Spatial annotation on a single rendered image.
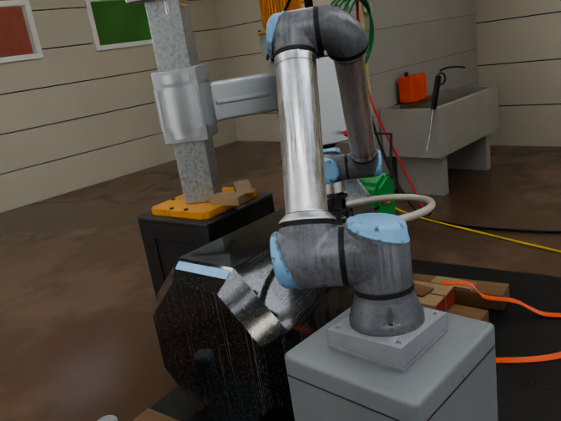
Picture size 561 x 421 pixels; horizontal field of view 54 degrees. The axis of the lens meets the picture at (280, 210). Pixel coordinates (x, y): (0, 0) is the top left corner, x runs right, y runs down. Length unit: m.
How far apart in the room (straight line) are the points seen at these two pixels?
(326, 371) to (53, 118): 7.42
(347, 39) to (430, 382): 0.88
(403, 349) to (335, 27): 0.82
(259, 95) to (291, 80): 1.85
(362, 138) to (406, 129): 3.61
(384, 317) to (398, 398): 0.20
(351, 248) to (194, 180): 2.08
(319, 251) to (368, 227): 0.13
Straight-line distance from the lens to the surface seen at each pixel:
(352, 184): 2.69
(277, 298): 2.22
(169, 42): 3.24
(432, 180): 5.55
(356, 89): 1.66
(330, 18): 1.53
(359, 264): 1.35
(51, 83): 8.53
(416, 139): 5.37
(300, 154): 1.41
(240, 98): 3.29
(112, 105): 8.93
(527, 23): 7.21
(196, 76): 3.18
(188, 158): 3.30
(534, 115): 7.29
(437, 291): 3.14
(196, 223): 3.10
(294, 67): 1.49
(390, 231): 1.33
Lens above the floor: 1.62
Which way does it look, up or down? 17 degrees down
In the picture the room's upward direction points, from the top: 9 degrees counter-clockwise
